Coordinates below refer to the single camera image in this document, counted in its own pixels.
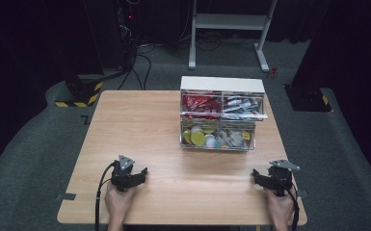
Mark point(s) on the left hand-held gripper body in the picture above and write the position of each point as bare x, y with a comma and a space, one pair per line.
122, 174

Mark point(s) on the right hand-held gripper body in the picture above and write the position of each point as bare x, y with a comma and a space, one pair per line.
281, 178

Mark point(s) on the clear drawer with sachets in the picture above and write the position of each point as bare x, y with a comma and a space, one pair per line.
221, 110

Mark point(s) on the pile of red sachets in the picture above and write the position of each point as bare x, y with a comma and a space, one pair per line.
200, 103

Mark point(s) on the white-topped clear drawer organizer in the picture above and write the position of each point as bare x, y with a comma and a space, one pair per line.
221, 84

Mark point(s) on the person's left hand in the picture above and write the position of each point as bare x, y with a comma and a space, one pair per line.
119, 202

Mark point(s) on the person's right hand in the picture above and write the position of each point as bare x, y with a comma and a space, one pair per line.
281, 207

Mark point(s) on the pile of white packets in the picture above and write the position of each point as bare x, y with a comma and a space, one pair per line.
234, 138

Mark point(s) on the clear drawer with capsules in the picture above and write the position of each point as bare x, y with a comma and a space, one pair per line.
218, 146

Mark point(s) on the grey tape piece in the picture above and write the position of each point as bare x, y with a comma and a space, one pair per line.
66, 196

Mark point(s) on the pile of green round capsules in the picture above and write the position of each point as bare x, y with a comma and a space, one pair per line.
198, 138

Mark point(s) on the pile of silver sachets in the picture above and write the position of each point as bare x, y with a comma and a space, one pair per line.
241, 105

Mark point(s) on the black stand with dark base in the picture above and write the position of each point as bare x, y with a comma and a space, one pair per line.
308, 96

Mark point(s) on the black stand with striped base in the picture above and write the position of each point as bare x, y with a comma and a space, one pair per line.
83, 86

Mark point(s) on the small red floor object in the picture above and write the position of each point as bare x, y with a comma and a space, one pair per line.
272, 73

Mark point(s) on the dark equipment rack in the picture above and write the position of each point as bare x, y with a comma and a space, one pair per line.
127, 35

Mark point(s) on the white metal stand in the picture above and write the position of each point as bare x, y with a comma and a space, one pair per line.
228, 21

